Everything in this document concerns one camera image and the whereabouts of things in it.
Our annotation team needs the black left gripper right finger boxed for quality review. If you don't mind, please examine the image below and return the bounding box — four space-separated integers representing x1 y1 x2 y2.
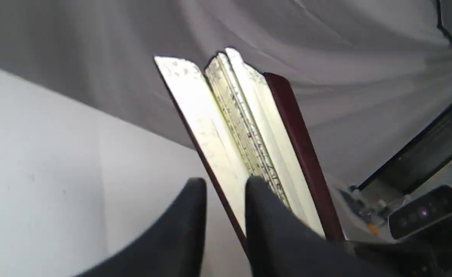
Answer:
245 176 396 277

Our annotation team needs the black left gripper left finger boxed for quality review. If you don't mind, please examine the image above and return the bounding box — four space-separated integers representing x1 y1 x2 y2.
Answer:
80 177 207 277

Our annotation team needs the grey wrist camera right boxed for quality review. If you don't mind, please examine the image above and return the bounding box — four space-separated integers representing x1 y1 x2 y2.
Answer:
388 184 452 241

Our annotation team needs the grey fabric backdrop curtain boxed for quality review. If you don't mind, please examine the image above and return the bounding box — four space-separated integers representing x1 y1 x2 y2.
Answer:
0 0 452 184

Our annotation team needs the cream paper folding fan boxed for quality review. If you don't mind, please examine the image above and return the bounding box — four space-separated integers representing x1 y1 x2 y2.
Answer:
153 47 346 250

